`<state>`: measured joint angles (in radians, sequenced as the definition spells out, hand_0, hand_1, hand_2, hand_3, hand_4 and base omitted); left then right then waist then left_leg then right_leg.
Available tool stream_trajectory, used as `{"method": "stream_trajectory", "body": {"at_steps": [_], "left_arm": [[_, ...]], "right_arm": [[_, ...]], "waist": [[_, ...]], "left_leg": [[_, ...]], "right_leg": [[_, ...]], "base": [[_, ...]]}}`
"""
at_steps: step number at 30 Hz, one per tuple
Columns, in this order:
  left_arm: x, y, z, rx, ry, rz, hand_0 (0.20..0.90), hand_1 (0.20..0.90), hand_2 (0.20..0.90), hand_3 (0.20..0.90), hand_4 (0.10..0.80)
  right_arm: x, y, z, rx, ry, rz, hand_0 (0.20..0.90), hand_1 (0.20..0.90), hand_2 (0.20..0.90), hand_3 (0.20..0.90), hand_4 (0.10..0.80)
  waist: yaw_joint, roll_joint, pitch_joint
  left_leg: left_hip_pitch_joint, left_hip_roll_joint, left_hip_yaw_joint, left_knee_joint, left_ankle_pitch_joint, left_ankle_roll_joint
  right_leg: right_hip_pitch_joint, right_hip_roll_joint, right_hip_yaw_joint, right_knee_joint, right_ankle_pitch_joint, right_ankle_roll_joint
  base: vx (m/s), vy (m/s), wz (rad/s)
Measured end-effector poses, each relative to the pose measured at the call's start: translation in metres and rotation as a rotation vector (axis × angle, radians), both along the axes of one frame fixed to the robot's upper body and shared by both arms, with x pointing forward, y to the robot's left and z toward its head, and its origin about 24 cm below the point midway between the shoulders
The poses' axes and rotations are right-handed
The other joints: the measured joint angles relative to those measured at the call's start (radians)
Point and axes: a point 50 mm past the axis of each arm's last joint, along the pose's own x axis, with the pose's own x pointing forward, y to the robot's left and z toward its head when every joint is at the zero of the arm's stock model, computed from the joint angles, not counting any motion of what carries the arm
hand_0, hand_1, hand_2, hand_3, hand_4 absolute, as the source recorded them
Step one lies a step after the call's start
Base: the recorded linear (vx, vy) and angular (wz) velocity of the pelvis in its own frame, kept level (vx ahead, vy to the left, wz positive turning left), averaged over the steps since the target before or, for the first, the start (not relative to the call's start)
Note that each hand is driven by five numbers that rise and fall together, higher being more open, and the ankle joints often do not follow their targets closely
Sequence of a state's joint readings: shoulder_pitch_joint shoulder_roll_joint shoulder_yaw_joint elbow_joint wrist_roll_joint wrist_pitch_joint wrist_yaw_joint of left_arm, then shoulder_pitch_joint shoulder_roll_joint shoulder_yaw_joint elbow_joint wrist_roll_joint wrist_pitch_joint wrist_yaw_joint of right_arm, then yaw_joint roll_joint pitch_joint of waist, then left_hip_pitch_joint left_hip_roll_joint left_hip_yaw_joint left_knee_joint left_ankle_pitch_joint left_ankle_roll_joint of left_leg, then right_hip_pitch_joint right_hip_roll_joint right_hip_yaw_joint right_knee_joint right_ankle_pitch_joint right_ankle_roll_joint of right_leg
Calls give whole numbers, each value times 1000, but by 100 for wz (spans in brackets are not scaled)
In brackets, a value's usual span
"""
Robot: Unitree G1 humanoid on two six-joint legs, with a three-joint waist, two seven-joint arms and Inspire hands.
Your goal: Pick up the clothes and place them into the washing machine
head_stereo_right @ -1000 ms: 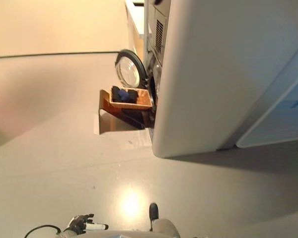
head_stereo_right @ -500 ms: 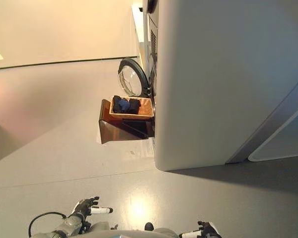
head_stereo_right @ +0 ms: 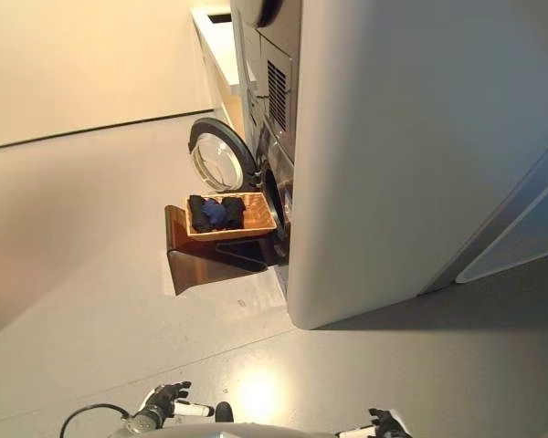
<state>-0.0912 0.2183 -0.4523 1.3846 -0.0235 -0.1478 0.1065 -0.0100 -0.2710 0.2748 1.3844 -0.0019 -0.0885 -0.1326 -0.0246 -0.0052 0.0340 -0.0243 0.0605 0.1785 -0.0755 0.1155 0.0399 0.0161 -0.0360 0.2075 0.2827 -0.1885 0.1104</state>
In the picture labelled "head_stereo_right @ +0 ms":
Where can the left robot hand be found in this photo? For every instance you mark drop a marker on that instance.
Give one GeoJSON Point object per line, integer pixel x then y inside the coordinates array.
{"type": "Point", "coordinates": [157, 401]}

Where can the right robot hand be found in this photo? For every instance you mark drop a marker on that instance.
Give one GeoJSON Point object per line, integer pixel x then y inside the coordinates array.
{"type": "Point", "coordinates": [383, 424]}

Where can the long black garment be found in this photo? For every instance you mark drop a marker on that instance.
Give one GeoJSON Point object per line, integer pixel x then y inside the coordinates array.
{"type": "Point", "coordinates": [196, 214]}

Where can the blue garment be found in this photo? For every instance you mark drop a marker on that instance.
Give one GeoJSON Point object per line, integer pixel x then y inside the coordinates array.
{"type": "Point", "coordinates": [213, 213]}

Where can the short black garment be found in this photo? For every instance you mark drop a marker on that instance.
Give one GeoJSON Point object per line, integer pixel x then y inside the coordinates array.
{"type": "Point", "coordinates": [234, 210]}

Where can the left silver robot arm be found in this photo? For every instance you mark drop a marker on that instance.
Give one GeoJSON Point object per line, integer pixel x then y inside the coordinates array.
{"type": "Point", "coordinates": [139, 422]}

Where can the left robot leg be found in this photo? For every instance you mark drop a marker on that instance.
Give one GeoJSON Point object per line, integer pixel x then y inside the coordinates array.
{"type": "Point", "coordinates": [224, 413]}

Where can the silver robot torso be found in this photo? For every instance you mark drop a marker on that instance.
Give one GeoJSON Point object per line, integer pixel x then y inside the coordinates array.
{"type": "Point", "coordinates": [251, 431]}

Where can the wicker laundry basket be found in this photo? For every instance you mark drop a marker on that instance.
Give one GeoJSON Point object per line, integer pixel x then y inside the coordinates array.
{"type": "Point", "coordinates": [256, 214]}

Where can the round glass washer door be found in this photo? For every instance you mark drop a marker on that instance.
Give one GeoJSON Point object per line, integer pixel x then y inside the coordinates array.
{"type": "Point", "coordinates": [219, 159]}

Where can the white counter cabinet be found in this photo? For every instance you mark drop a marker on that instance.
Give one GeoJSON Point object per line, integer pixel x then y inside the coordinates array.
{"type": "Point", "coordinates": [219, 55]}

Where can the grey stacked dryer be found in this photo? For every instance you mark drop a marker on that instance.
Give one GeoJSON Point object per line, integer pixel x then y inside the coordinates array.
{"type": "Point", "coordinates": [278, 45]}

